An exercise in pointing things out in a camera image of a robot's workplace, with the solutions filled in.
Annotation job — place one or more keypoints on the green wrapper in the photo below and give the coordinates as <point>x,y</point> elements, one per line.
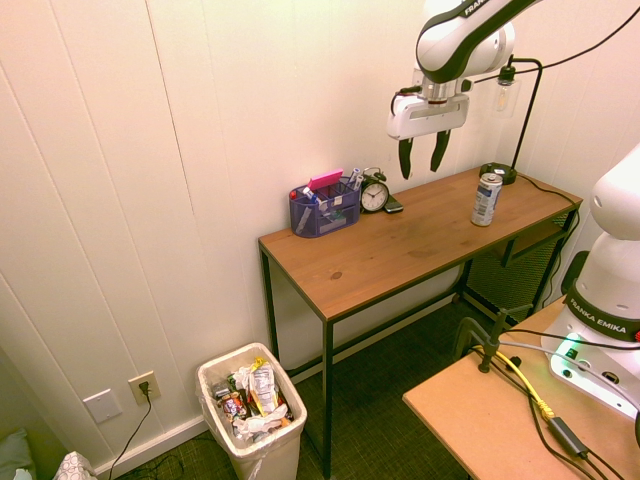
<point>232,381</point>

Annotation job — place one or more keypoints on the white blank wall plate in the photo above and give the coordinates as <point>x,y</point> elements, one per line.
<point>102,406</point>

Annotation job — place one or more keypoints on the pale pillow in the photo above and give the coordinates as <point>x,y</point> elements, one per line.
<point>14,455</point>

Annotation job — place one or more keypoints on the pink sticky note pad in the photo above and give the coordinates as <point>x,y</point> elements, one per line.
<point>326,179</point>

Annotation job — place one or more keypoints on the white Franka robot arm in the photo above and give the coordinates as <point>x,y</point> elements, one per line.
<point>450,40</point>

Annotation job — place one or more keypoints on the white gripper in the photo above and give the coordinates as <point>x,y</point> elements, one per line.
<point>425,120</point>

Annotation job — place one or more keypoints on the clear plastic bin liner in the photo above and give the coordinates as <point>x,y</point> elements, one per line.
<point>210,415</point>

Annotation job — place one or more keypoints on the crumpled white tissue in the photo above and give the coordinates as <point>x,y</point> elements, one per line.
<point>246,376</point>
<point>260,425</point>

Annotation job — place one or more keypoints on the yellow chip bag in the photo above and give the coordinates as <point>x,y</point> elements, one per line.
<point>263,385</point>

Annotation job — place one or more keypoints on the black alarm clock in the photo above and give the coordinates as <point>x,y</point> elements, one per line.
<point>373,196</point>

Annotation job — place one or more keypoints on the white blue drink can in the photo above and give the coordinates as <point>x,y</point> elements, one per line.
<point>486,202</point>

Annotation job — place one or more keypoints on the brown panda snack bag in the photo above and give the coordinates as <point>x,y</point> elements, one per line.
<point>234,406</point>

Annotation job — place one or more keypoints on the blue mesh desk organizer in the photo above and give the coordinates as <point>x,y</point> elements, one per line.
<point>325,220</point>

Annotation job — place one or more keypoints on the beige wall outlet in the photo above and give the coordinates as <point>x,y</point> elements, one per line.
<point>145,387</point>

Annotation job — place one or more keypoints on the patterned tissue box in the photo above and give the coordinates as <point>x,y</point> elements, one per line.
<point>75,467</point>

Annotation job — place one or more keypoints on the black clamp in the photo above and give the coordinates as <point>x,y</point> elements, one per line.
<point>485,345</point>

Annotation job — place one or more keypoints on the wooden robot mounting table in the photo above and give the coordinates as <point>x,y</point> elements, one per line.
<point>480,430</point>

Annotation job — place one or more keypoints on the black desk lamp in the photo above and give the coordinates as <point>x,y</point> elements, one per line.
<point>500,174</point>

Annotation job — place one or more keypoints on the wooden desk with black frame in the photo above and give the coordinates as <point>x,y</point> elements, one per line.
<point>400,245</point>

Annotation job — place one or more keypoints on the white trash bin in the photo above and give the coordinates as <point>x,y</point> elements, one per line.
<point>272,452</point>

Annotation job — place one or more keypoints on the black phone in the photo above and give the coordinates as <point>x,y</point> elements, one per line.
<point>394,205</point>

